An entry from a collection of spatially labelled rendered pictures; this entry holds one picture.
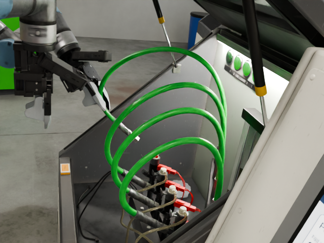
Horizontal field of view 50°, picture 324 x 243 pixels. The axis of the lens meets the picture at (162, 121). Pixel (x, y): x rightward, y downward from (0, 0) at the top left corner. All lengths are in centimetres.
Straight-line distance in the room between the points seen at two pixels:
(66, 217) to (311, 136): 73
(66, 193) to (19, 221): 139
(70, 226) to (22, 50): 49
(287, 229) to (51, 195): 227
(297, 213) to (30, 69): 61
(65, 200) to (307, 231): 76
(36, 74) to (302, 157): 56
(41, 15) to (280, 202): 57
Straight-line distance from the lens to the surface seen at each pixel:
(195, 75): 128
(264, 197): 60
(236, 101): 114
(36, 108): 86
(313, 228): 52
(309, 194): 53
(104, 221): 122
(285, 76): 89
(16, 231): 245
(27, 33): 79
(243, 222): 63
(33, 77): 82
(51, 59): 82
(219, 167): 77
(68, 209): 108
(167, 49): 95
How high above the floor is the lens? 164
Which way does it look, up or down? 25 degrees down
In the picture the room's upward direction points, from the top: 8 degrees clockwise
